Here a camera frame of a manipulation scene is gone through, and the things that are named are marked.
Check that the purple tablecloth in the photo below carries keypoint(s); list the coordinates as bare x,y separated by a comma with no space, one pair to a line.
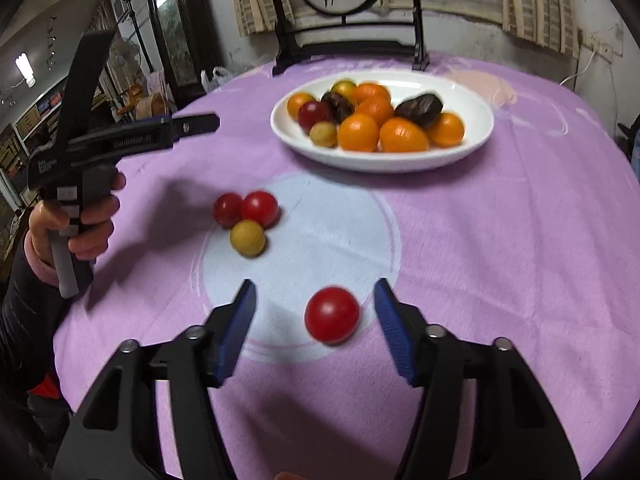
475,260

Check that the person's left hand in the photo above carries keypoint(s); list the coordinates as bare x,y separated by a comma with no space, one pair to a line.
97,232

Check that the white oval plate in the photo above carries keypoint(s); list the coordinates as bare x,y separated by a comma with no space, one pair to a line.
465,105

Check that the red cloth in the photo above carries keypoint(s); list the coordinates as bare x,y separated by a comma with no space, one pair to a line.
47,386

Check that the glowing light bulb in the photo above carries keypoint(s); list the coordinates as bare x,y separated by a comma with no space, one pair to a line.
25,70

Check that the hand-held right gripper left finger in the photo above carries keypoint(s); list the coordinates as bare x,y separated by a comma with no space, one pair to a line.
235,335

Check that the small orange tangerine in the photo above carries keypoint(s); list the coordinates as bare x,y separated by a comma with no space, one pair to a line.
299,102

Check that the shelves with boxes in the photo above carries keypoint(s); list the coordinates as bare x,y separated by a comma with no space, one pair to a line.
35,120

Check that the person's right hand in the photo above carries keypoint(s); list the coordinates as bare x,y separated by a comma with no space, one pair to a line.
286,476

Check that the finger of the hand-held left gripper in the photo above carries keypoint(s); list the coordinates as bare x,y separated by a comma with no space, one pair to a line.
200,124

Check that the dark wrinkled passion fruit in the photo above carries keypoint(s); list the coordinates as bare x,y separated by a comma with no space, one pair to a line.
340,106
420,109

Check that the small yellow plum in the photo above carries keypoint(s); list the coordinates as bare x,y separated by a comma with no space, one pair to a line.
323,135
247,239

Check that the wicker basket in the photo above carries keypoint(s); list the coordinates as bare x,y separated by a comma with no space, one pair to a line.
150,106

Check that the red cherry tomato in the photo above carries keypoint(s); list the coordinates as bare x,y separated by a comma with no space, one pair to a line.
260,208
332,315
227,208

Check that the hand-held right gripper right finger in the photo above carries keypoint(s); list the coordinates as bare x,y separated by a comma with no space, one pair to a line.
395,335

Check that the person's left forearm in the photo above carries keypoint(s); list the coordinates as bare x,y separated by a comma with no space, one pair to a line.
25,310

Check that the white plastic bag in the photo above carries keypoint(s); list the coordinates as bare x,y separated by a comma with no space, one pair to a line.
216,79

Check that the white wall power strip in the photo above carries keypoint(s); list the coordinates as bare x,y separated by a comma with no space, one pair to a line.
597,45

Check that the dark red plum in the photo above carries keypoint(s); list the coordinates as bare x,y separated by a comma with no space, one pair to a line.
314,114

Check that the dark wooden framed picture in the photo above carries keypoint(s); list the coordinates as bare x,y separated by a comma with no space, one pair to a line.
172,25

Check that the yellow-green tomato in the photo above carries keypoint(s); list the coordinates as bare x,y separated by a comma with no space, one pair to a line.
344,86

